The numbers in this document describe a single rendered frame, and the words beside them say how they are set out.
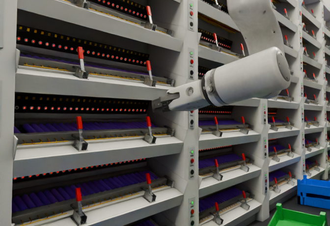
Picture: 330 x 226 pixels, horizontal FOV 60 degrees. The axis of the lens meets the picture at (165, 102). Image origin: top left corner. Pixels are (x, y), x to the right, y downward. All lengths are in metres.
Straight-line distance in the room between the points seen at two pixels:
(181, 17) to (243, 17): 0.55
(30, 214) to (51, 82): 0.33
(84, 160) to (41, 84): 0.23
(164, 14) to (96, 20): 0.42
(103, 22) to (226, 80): 0.43
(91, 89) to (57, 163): 0.21
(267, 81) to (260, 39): 0.15
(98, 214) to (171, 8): 0.80
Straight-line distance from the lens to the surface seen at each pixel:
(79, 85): 0.79
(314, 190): 2.15
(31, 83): 0.74
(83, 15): 0.84
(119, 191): 0.97
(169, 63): 1.15
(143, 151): 0.94
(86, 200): 0.91
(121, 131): 0.95
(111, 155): 0.86
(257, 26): 0.66
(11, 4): 0.75
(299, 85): 2.36
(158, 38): 1.03
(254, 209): 1.68
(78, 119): 0.82
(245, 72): 0.57
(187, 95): 0.63
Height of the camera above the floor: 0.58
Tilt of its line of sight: 3 degrees up
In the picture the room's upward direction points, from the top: straight up
